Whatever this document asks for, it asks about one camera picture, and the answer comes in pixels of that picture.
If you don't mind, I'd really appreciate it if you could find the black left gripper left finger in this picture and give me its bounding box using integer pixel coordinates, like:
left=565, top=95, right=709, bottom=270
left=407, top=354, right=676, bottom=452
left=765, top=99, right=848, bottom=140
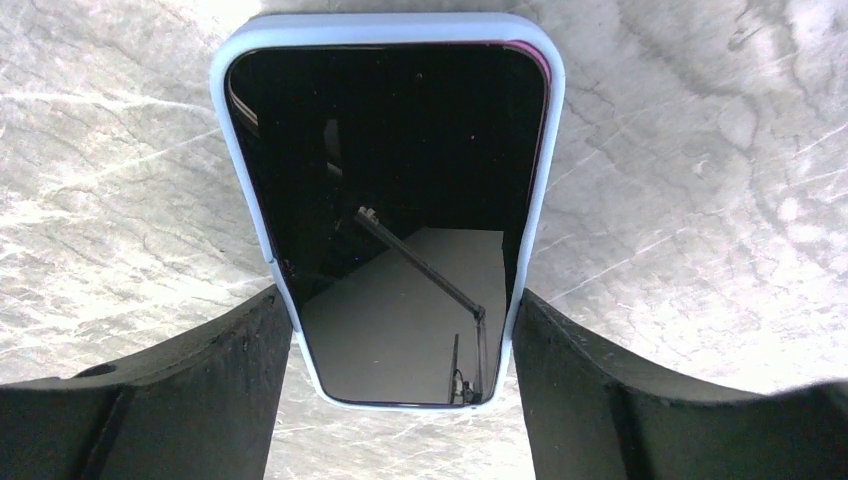
left=1, top=286, right=292, bottom=479

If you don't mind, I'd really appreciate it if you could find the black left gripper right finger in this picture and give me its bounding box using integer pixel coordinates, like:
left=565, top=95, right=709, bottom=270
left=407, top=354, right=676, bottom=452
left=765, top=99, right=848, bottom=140
left=513, top=291, right=847, bottom=479

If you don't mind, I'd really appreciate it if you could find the black phone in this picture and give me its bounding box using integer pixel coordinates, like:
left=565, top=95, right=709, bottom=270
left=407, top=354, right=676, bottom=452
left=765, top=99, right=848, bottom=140
left=209, top=12, right=566, bottom=411

